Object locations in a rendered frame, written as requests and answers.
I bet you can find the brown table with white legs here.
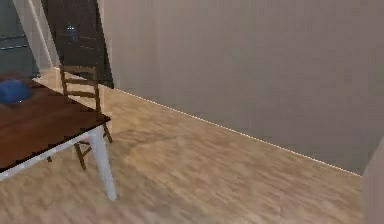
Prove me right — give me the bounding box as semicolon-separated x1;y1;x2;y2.
0;71;118;202

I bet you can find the dark brown room door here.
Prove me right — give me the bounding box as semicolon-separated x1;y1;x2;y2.
41;0;115;90

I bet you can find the brown wooden ladder-back chair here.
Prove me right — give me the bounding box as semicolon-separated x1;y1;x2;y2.
45;64;114;171

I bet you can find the blue rounded object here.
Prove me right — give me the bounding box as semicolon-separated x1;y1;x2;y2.
0;79;32;105

